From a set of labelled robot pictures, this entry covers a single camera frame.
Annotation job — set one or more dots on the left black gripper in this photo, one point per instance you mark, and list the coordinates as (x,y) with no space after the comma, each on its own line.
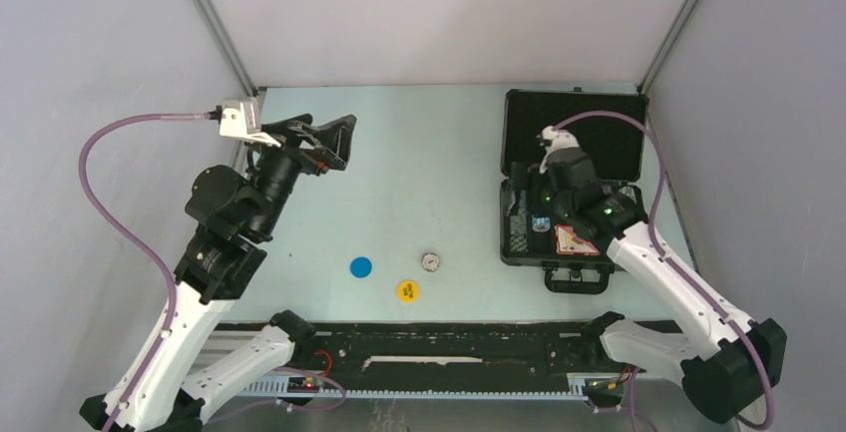
(333,140)

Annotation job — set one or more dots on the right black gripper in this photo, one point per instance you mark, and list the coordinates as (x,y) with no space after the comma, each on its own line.
(520,180)

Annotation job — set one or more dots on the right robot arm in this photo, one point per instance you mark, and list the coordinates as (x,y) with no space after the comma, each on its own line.
(723,359)

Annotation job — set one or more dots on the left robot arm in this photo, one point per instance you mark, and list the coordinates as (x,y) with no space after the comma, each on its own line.
(236,214)

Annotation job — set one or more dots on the black poker set case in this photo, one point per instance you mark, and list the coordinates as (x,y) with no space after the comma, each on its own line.
(608,128)

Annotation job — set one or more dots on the light blue chip row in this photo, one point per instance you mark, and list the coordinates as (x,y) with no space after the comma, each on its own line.
(540,224)

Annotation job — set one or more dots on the red card deck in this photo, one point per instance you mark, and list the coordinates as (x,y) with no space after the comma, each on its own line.
(568,243)

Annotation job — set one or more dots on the grey poker chip stack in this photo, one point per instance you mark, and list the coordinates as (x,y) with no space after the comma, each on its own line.
(430,261)

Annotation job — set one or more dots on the blue round button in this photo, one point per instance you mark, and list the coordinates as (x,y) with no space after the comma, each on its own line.
(361,267)

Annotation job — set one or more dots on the yellow round button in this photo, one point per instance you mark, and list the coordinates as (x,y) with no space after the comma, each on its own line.
(408,291)

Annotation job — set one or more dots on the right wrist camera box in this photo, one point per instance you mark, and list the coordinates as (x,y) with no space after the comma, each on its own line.
(553,140)

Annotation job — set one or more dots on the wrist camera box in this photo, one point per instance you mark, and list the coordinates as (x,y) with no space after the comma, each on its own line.
(553,140)
(240,120)

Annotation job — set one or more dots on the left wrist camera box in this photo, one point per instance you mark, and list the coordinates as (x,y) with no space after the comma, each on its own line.
(240,120)

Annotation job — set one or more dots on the left aluminium frame post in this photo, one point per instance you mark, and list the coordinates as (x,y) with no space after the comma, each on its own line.
(228,50)

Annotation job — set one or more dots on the aluminium frame post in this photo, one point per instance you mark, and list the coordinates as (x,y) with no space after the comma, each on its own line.
(228,50)
(667,45)

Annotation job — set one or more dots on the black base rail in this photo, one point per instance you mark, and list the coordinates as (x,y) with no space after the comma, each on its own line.
(446,358)

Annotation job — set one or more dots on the right aluminium frame post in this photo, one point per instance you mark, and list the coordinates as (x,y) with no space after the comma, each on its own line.
(667,45)

